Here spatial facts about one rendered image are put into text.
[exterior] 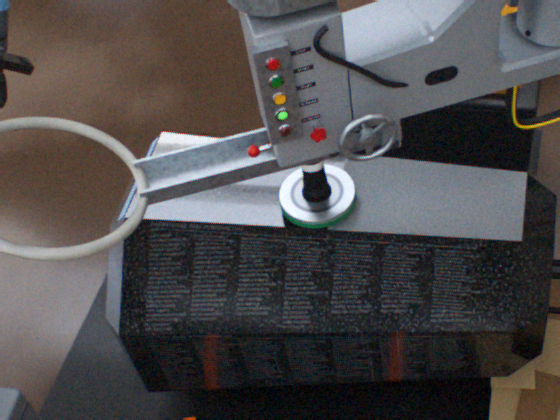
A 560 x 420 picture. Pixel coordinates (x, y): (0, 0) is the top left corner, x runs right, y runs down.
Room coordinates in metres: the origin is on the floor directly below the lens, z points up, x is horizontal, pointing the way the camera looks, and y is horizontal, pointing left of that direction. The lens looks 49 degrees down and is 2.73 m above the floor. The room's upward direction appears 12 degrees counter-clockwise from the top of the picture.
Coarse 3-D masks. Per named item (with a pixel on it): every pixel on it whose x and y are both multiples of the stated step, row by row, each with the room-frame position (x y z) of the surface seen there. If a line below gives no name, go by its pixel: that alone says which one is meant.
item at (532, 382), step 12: (516, 372) 1.28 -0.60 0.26; (528, 372) 1.27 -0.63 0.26; (540, 372) 1.26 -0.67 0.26; (492, 384) 1.25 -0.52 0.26; (504, 384) 1.25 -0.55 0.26; (516, 384) 1.24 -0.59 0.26; (528, 384) 1.23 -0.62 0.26; (540, 384) 1.22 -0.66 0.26; (552, 384) 1.22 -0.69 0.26; (528, 396) 1.19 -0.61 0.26; (540, 396) 1.19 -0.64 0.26; (552, 396) 1.18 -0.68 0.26; (528, 408) 1.16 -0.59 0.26; (540, 408) 1.15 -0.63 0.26; (552, 408) 1.14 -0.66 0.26
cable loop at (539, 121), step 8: (512, 88) 1.63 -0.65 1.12; (512, 96) 1.63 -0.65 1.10; (512, 104) 1.63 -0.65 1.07; (512, 112) 1.63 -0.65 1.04; (552, 112) 1.67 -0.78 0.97; (512, 120) 1.63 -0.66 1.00; (520, 120) 1.65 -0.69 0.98; (528, 120) 1.65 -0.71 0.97; (536, 120) 1.65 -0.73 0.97; (544, 120) 1.65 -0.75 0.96; (552, 120) 1.64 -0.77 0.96; (520, 128) 1.64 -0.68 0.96; (528, 128) 1.63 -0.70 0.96
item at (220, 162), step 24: (216, 144) 1.62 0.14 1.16; (240, 144) 1.63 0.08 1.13; (264, 144) 1.63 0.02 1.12; (360, 144) 1.55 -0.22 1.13; (144, 168) 1.60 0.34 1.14; (168, 168) 1.61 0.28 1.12; (192, 168) 1.59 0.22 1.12; (216, 168) 1.57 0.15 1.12; (240, 168) 1.52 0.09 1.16; (264, 168) 1.52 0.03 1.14; (288, 168) 1.53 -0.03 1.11; (144, 192) 1.49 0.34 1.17; (168, 192) 1.50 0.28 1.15; (192, 192) 1.50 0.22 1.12
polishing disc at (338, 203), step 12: (300, 168) 1.70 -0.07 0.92; (324, 168) 1.68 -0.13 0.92; (336, 168) 1.67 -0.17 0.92; (288, 180) 1.66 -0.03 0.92; (300, 180) 1.65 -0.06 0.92; (336, 180) 1.62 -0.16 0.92; (348, 180) 1.61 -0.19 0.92; (288, 192) 1.61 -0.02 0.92; (300, 192) 1.61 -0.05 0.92; (336, 192) 1.58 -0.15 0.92; (348, 192) 1.57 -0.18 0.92; (288, 204) 1.57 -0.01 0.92; (300, 204) 1.56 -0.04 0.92; (312, 204) 1.55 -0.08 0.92; (324, 204) 1.54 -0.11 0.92; (336, 204) 1.54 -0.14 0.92; (348, 204) 1.53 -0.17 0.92; (300, 216) 1.52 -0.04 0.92; (312, 216) 1.51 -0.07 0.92; (324, 216) 1.50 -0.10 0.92; (336, 216) 1.50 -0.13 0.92
